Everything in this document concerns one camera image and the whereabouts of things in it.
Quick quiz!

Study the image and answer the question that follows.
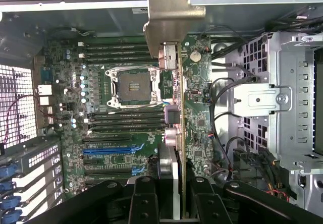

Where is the black RAM slot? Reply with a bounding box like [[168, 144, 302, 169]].
[[88, 129, 166, 135], [88, 124, 166, 129], [85, 47, 148, 52], [88, 111, 165, 118], [85, 53, 149, 59], [85, 58, 151, 64], [85, 41, 148, 47]]

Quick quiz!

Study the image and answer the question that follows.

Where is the blue expansion slot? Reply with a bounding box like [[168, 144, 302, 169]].
[[82, 143, 145, 156]]

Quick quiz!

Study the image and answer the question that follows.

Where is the perforated metal disk bay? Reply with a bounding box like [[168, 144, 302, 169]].
[[226, 31, 323, 206]]

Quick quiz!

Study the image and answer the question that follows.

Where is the thin red wire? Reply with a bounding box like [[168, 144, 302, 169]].
[[2, 94, 55, 144]]

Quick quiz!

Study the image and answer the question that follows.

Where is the CPU socket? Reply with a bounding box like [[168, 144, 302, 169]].
[[104, 66, 162, 108]]

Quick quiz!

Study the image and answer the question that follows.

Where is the long black expansion slot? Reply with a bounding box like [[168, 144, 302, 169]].
[[84, 165, 146, 176], [82, 136, 132, 144]]

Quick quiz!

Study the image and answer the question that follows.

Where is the green motherboard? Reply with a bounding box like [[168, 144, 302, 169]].
[[34, 33, 215, 203]]

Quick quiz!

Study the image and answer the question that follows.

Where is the black power wire bundle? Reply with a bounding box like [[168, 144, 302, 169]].
[[233, 144, 291, 202]]

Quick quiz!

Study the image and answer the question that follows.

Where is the silver coin cell battery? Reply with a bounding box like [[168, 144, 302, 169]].
[[189, 51, 202, 63]]

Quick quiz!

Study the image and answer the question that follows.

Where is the blue slot retention clip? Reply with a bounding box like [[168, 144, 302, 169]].
[[0, 164, 19, 182], [0, 181, 14, 194], [0, 196, 23, 210], [0, 210, 24, 224]]

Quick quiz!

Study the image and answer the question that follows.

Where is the black open PC case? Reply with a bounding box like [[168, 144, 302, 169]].
[[0, 0, 323, 224]]

